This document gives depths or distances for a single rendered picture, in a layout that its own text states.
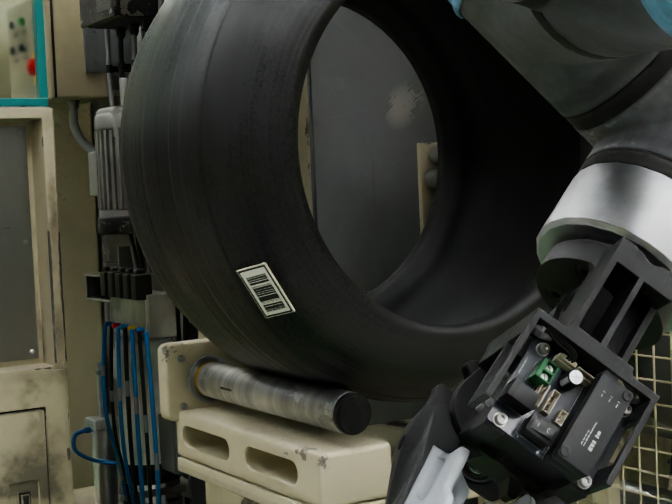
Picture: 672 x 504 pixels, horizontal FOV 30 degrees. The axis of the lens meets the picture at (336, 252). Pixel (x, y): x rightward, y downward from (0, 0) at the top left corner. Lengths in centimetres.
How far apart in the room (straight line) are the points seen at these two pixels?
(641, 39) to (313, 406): 85
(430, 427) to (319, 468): 69
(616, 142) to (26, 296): 130
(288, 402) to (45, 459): 55
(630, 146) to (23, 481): 132
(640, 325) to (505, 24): 17
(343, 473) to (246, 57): 44
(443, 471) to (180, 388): 101
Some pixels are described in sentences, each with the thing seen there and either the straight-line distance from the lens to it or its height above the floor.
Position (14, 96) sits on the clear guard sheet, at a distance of 185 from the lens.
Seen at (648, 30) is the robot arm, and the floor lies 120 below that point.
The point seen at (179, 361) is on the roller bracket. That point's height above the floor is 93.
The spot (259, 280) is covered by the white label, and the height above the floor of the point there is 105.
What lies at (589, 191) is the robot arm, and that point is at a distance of 66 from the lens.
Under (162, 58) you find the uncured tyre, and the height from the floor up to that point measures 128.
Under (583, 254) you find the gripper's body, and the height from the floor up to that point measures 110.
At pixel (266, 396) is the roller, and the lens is 143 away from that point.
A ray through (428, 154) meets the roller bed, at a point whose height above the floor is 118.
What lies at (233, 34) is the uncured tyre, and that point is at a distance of 127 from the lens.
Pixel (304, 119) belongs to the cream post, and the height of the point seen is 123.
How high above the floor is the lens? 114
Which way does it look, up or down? 3 degrees down
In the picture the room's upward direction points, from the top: 3 degrees counter-clockwise
